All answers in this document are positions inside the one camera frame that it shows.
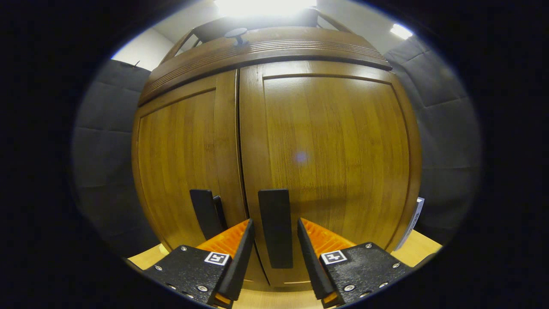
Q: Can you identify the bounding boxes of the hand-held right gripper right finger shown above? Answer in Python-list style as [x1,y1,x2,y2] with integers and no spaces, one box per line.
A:
[297,218,412,309]

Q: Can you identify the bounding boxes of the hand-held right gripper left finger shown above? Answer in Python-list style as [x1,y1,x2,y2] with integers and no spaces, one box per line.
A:
[142,218,256,309]

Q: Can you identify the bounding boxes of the wooden shoe cabinet door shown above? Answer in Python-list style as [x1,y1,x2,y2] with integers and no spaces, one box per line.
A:
[238,60,423,289]
[131,70,250,260]

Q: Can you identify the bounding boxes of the wooden double-door shoe cabinet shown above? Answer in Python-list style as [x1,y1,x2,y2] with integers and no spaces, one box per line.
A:
[131,6,423,292]

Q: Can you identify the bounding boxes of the wooden cabinet drawer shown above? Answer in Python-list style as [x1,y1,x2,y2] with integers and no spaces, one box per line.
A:
[138,27,393,107]

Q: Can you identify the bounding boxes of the grey-blue cover book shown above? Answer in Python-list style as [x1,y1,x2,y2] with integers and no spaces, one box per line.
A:
[395,197,425,251]

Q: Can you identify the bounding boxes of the round black drawer knob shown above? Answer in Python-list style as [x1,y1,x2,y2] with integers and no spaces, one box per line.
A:
[225,28,248,47]

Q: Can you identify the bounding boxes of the small ceiling light panel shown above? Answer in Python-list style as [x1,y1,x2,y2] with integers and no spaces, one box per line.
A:
[389,24,413,40]

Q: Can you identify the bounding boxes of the large ceiling light panel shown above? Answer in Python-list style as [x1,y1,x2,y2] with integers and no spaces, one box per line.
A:
[214,0,318,18]

